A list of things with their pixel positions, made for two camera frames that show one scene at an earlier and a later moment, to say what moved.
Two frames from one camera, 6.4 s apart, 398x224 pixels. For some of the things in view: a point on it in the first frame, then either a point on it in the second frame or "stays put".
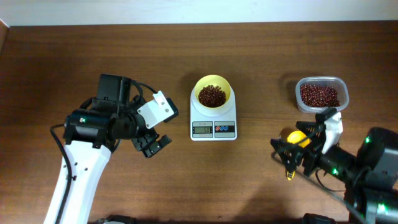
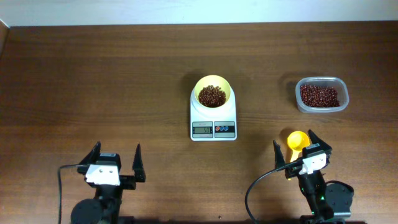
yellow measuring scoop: x=294 y=137 stays put
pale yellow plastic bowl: x=212 y=91 stays put
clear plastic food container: x=314 y=94 stays put
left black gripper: x=150 y=149 to x=129 y=182
